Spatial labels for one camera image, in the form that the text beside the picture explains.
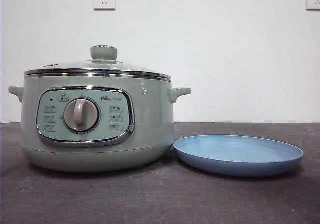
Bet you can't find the pale green electric steamer pot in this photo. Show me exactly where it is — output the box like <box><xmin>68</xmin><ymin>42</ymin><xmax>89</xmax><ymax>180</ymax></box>
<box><xmin>8</xmin><ymin>70</ymin><xmax>192</xmax><ymax>173</ymax></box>

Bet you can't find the blue round plate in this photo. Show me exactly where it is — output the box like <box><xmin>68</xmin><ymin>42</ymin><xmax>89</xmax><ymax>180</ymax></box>
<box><xmin>172</xmin><ymin>134</ymin><xmax>305</xmax><ymax>178</ymax></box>

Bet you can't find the glass lid with green knob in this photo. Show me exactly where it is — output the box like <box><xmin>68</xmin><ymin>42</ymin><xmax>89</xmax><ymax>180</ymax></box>
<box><xmin>23</xmin><ymin>44</ymin><xmax>172</xmax><ymax>79</ymax></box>

